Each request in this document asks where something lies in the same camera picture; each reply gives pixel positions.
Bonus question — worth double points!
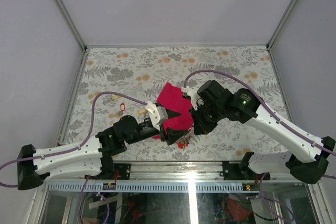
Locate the small yellow key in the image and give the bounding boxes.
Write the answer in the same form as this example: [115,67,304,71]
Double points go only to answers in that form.
[110,95,121,101]

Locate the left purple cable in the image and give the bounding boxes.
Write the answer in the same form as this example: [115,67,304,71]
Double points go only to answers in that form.
[0,91,152,188]

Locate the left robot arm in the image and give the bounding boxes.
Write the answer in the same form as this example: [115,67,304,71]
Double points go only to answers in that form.
[17,115,188,190]

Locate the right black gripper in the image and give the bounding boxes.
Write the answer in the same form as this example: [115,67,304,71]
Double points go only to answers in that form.
[188,100,225,135]

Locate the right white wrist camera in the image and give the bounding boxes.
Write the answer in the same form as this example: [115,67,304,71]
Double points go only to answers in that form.
[181,86,204,111]

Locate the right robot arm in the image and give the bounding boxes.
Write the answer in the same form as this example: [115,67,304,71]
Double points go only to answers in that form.
[183,80,335,184]

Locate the red outline key tag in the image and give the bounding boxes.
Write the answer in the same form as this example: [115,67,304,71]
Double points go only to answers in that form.
[120,103,125,112]

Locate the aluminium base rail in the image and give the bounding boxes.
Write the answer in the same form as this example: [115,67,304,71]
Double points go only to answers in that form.
[46,161,259,193]

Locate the pink folded cloth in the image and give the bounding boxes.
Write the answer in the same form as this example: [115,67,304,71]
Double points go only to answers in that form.
[157,82,193,131]

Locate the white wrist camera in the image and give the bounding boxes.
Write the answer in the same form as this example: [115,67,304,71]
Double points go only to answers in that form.
[181,86,204,111]
[144,102,169,131]

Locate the large keyring with keys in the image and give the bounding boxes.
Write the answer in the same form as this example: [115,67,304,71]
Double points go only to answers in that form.
[177,126,194,150]

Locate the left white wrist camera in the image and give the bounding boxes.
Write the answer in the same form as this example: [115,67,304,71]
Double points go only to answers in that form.
[144,102,169,131]

